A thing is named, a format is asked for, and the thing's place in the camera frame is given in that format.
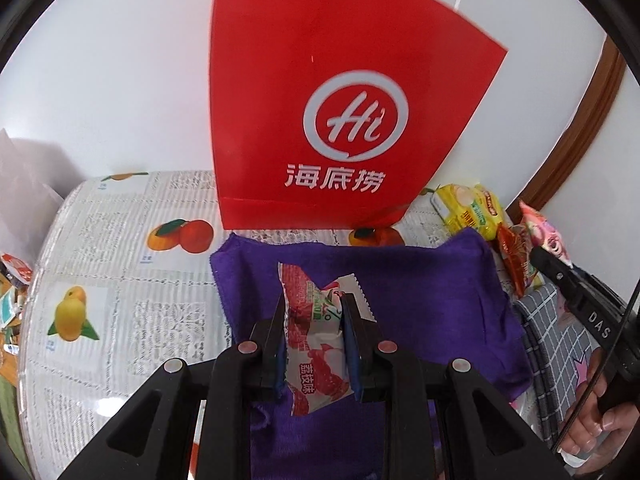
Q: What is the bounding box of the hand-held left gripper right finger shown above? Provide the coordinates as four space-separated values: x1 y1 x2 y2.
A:
340 292 571 480

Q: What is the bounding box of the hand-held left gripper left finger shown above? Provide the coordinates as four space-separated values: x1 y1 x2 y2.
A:
55 292 288 480

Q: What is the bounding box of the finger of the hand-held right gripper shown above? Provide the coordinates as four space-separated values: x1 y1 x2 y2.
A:
529 246 588 311

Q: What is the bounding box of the pink snack packet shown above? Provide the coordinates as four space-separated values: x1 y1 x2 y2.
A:
517 200 573 268

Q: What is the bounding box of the red white candy packet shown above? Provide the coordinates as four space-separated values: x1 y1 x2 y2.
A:
276 261 377 417

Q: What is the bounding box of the person's right hand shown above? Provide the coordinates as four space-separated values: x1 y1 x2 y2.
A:
559 347 640 461

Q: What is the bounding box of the orange chips bag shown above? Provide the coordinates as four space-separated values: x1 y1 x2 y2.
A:
496 224 543 298

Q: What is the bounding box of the grey checked cloth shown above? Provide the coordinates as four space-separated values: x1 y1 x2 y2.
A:
515 280 616 461

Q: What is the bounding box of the purple towel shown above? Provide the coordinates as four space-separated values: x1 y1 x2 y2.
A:
210 227 533 480

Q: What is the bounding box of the yellow chips bag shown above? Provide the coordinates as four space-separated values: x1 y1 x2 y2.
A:
431 182 507 241

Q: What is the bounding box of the colourful paper clutter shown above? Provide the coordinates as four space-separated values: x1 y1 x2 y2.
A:
0 287 25 358

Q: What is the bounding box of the red white small cup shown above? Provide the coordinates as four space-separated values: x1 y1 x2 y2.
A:
0 252 33 288

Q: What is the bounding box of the red paper bag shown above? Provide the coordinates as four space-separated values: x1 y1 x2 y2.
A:
207 0 510 235

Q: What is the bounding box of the white plastic bag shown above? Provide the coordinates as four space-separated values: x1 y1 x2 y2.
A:
0 127 66 261

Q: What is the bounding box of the wooden door frame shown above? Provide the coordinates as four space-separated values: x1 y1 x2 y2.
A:
505 35 626 221

